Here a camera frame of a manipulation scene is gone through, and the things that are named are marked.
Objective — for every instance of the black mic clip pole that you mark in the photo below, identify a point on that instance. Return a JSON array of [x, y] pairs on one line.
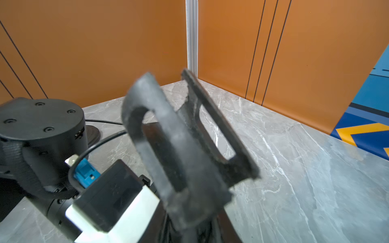
[[193, 156]]

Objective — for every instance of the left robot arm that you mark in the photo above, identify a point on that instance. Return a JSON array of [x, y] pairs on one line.
[[37, 137]]

